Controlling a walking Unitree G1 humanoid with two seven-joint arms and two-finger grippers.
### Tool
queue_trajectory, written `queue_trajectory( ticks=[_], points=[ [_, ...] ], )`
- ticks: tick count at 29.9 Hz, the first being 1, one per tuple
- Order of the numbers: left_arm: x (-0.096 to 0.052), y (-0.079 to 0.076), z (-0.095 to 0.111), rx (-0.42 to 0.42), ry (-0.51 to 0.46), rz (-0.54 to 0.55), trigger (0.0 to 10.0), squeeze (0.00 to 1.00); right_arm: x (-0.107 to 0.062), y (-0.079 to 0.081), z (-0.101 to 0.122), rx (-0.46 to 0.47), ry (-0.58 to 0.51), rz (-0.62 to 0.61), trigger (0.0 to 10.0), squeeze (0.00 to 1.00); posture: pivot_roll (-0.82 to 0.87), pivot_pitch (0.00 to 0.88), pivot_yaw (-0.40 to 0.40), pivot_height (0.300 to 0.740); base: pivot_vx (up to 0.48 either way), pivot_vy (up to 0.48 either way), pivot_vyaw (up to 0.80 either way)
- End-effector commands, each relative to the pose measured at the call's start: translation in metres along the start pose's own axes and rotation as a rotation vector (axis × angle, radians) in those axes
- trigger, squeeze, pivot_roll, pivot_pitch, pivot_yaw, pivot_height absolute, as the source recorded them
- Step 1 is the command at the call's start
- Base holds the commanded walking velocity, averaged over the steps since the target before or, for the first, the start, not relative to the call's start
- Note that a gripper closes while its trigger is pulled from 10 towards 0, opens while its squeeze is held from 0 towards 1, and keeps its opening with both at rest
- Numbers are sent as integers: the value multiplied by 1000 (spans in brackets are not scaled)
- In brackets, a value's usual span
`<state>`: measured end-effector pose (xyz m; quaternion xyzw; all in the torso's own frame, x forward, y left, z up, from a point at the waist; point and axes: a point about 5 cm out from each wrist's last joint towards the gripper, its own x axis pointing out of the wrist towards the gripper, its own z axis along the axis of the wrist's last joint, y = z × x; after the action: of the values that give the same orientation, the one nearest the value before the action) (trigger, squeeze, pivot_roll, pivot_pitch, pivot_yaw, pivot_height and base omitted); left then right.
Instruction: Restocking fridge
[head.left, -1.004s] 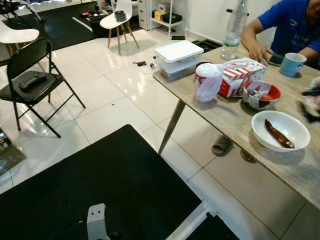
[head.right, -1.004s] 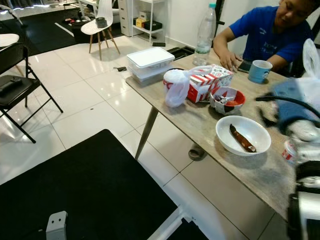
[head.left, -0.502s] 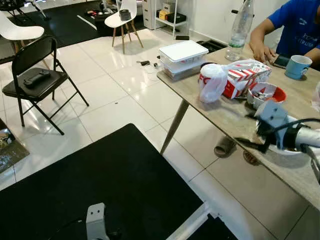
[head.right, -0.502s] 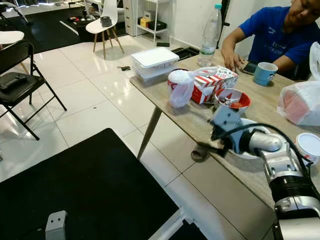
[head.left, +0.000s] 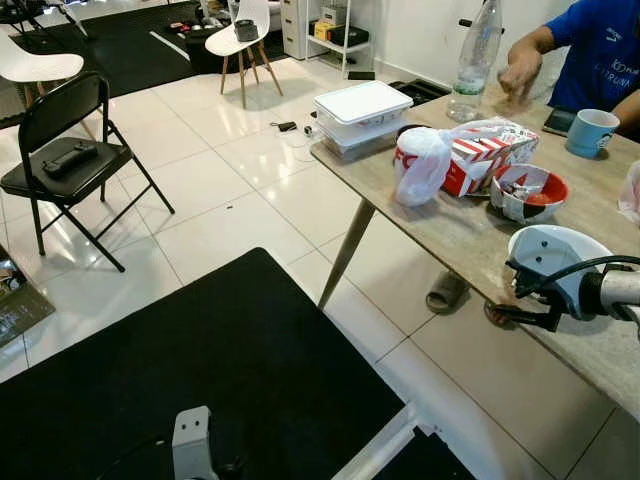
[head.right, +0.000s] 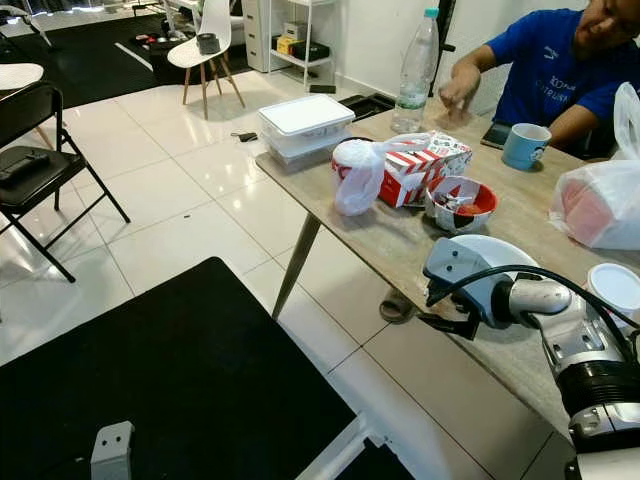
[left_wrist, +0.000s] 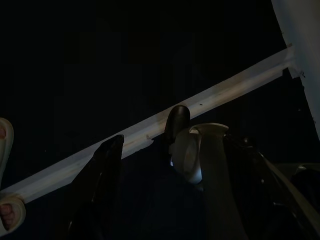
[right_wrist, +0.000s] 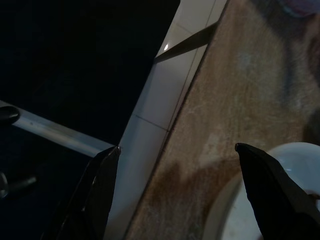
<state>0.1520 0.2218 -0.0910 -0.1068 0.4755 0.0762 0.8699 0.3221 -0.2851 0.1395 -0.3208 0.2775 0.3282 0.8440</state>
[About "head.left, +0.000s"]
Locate wooden table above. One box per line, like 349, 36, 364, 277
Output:
309, 85, 640, 421

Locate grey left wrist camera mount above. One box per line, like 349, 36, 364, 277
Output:
171, 405, 220, 480

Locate red white paper bowl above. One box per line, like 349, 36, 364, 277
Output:
489, 163, 570, 224

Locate black remote control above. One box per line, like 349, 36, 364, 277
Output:
42, 142, 100, 180

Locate white flat bar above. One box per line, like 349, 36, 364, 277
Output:
333, 400, 443, 480

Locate black smartphone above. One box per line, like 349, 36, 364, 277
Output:
541, 106, 578, 137

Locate white plastic chair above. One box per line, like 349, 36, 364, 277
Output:
0, 28, 86, 106

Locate clear plastic water bottle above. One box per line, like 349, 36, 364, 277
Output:
446, 0, 505, 124

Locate black floor mat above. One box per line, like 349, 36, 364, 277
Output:
0, 247, 479, 480

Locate white plastic bag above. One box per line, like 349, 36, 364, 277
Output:
392, 117, 542, 209

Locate person in blue shirt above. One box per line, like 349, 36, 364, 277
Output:
497, 0, 640, 141

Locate white lidded food container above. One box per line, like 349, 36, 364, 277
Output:
313, 80, 415, 158

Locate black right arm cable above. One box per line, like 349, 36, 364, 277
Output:
512, 254, 640, 301

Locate white chair wooden legs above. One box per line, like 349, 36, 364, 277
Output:
204, 0, 285, 109

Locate light blue mug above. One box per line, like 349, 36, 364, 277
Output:
565, 108, 621, 160

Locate red white striped food box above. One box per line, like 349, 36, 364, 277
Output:
442, 128, 540, 198

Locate black folding chair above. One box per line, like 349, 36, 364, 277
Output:
0, 72, 176, 273

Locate flat black box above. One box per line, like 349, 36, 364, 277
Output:
335, 24, 371, 49

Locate white shelf unit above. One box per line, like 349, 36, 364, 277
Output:
281, 0, 377, 79

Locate black gym mat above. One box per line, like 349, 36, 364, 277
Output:
0, 0, 293, 99

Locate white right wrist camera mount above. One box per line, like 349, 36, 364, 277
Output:
506, 224, 615, 303

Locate small black cup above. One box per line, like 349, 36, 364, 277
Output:
234, 18, 260, 43

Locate pink filled plastic bag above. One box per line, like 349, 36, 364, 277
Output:
617, 160, 640, 225

